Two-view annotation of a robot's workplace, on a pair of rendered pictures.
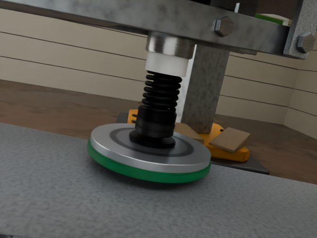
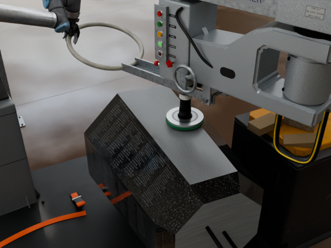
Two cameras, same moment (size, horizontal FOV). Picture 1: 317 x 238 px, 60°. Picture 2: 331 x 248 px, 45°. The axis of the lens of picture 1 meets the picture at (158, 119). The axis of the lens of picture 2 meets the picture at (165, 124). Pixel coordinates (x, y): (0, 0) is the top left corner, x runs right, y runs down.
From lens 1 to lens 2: 2.09 m
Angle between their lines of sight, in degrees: 67
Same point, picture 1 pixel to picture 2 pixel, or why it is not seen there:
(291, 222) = (181, 147)
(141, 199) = (163, 127)
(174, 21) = (174, 87)
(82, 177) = (163, 118)
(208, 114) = not seen: hidden behind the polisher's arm
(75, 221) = (148, 123)
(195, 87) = not seen: hidden behind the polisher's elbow
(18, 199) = (147, 116)
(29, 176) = (155, 113)
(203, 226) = (162, 136)
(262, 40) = (198, 96)
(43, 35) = not seen: outside the picture
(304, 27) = (204, 95)
